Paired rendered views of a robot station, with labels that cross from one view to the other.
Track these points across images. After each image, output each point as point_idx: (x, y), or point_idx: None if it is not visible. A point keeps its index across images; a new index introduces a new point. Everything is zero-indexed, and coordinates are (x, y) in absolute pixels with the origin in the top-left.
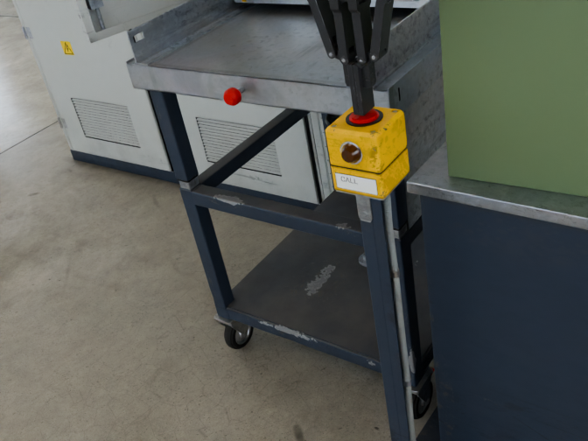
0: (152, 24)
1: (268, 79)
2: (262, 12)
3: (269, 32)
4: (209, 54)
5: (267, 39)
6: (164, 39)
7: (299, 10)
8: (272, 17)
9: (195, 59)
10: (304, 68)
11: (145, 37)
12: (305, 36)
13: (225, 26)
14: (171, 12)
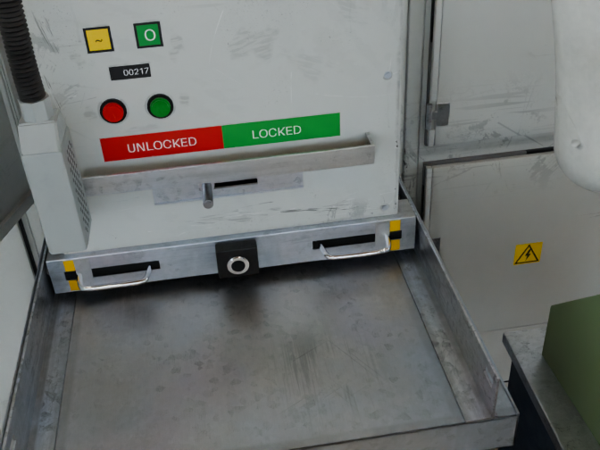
0: (16, 408)
1: (319, 446)
2: (112, 299)
3: (187, 342)
4: (142, 421)
5: (203, 359)
6: (28, 419)
7: (172, 280)
8: (145, 305)
9: (131, 442)
10: (347, 406)
11: (16, 437)
12: (257, 336)
13: (85, 346)
14: (22, 370)
